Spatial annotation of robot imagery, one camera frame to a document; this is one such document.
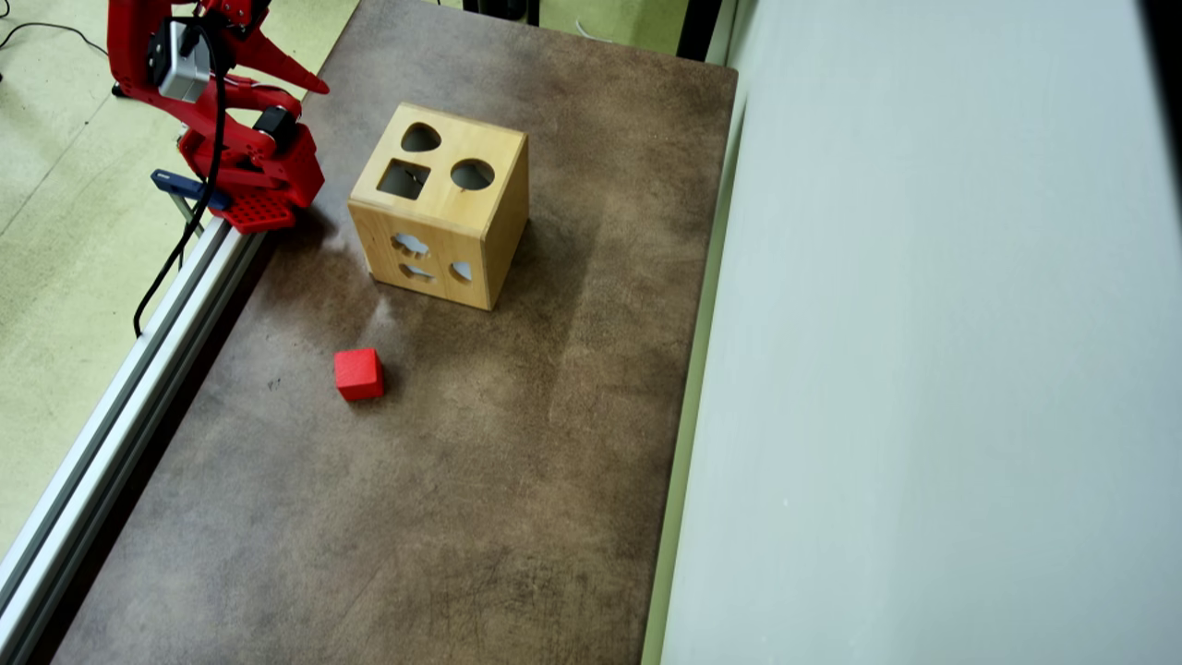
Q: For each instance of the wooden shape sorter box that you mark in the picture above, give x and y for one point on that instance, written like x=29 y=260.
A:
x=462 y=222

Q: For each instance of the aluminium profile rail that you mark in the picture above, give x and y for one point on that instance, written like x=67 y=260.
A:
x=92 y=443

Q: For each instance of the red cube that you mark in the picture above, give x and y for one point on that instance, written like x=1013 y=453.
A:
x=358 y=374

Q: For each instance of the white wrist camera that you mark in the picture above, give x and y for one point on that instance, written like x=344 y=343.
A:
x=180 y=65

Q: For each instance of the blue clamp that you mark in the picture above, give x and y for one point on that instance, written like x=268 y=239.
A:
x=185 y=185

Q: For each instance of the red robot arm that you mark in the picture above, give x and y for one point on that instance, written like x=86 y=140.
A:
x=277 y=175

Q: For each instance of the dark post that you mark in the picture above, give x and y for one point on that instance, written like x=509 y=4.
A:
x=699 y=28

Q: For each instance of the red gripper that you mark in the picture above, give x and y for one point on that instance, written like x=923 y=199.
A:
x=261 y=48

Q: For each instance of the black object on floor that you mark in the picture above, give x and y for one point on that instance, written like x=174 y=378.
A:
x=503 y=9

